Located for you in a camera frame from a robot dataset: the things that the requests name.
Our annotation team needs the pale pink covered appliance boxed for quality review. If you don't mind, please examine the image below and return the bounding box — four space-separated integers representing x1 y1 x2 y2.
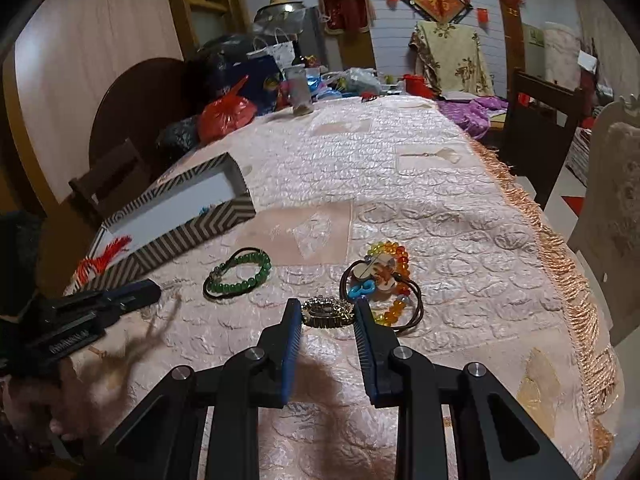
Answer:
542 21 584 79

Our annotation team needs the silver rhinestone bracelet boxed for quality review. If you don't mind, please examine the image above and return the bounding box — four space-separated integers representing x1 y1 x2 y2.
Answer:
298 296 357 330

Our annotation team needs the white gift bag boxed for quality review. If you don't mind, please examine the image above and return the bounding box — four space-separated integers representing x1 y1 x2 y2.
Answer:
250 26 297 69

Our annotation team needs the metal basin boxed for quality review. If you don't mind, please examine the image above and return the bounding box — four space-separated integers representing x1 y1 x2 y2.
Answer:
252 0 307 32

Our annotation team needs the clear plastic bag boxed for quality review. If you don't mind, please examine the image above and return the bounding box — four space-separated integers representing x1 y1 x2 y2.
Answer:
344 67 382 96

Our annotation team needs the person's left hand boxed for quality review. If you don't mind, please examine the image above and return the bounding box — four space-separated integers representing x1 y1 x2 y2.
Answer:
0 360 81 448

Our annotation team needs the striped cardboard box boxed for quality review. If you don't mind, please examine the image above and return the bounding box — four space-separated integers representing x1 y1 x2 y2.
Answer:
95 152 257 287

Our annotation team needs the dark wooden chair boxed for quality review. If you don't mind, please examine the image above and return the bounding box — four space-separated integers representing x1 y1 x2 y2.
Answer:
499 67 597 211
67 139 152 227

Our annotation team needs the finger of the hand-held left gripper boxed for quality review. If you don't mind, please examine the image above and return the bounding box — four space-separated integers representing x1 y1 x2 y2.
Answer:
92 300 146 333
102 279 162 307

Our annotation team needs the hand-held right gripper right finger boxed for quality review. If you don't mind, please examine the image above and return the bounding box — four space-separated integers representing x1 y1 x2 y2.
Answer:
352 299 583 480

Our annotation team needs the round dark wooden tabletop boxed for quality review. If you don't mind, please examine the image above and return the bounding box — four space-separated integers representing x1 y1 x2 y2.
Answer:
89 57 190 177

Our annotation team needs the red plastic container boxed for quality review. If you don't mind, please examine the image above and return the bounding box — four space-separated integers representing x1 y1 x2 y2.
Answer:
402 73 434 99

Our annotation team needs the beige floral cloth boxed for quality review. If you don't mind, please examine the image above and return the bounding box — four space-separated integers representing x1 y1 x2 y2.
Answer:
408 20 496 99

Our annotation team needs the large black plastic bag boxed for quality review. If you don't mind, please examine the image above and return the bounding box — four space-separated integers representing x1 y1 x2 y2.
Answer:
186 34 262 107

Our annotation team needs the hair tie with white charm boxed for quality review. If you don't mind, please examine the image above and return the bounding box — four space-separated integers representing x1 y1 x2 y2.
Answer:
339 257 424 335

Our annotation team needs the glass jar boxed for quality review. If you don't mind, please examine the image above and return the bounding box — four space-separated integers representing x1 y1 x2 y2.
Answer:
284 66 314 116

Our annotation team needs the small black plastic bag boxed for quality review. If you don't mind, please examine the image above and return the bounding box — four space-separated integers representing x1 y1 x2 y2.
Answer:
157 115 202 154

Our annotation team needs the green bead bracelet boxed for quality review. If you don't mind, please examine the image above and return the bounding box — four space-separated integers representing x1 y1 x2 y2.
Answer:
202 247 272 301

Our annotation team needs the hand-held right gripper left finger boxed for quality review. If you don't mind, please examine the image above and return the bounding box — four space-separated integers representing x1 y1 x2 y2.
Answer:
80 299 303 480

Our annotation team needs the red plastic bag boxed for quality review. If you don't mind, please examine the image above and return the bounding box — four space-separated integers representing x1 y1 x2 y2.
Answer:
197 75 259 144

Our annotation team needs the purple cloth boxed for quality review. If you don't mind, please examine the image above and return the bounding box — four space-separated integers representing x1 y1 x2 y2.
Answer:
437 97 509 141

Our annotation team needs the rainbow bead bracelet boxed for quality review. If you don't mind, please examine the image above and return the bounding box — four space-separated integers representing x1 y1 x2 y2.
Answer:
352 242 412 329

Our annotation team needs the white ornate upholstered chair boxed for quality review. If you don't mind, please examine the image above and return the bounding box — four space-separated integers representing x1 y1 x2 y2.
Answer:
567 94 640 347

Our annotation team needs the blue gift bag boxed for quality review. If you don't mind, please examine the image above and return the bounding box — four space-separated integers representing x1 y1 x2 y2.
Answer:
227 55 282 116

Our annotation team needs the pink quilted fringed tablecloth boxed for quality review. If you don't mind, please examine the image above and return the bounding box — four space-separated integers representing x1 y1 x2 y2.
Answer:
30 94 626 480

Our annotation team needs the red tassel knot ornament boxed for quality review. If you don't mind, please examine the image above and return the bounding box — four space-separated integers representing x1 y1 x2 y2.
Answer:
75 236 134 282

